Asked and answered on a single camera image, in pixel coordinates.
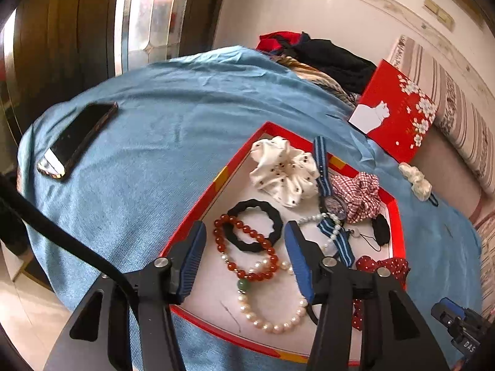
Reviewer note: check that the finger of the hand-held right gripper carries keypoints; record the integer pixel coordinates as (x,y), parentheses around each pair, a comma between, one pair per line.
(444,315)

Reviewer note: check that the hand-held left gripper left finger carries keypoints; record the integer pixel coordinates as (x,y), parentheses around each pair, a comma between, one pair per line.
(193,255)

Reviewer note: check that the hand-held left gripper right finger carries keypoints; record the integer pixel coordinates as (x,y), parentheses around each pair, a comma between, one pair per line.
(299,262)

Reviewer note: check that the dark red polka-dot scrunchie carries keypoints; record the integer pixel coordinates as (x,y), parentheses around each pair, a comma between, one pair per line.
(386,268)

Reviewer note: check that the red jewelry box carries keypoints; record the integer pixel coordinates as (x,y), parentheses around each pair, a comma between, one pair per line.
(232,185)

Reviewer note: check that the white cherry print scrunchie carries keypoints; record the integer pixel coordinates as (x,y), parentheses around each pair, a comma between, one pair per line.
(282,177)

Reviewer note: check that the red plaid scrunchie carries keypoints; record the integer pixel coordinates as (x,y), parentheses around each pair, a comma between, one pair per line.
(359,197)

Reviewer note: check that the cream scrunchie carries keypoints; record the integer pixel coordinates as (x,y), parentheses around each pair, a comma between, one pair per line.
(417,185)

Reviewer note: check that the blue blanket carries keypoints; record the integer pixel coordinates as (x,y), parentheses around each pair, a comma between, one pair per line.
(174,123)

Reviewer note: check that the pink quilted cover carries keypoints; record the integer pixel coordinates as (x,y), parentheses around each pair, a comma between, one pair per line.
(444,162)

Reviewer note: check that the black smartphone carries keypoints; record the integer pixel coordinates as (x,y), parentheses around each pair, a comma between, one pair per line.
(77,139)

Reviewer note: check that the red floral box lid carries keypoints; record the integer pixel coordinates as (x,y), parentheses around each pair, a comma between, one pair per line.
(394,123)

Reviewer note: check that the patterned cloth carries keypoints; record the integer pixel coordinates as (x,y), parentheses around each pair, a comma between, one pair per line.
(309,71)

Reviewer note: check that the long striped floral pillow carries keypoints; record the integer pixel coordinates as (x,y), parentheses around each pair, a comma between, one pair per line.
(460,116)

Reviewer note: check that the black cloth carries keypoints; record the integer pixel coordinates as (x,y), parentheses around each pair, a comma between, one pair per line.
(336,65)

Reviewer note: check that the red cloth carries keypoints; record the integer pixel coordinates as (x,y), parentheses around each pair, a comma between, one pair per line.
(278,40)

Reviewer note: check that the mirrored door panel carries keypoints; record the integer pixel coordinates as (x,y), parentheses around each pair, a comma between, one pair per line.
(154,19)

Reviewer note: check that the dark wooden wardrobe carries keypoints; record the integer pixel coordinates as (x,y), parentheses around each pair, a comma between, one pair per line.
(58,27)

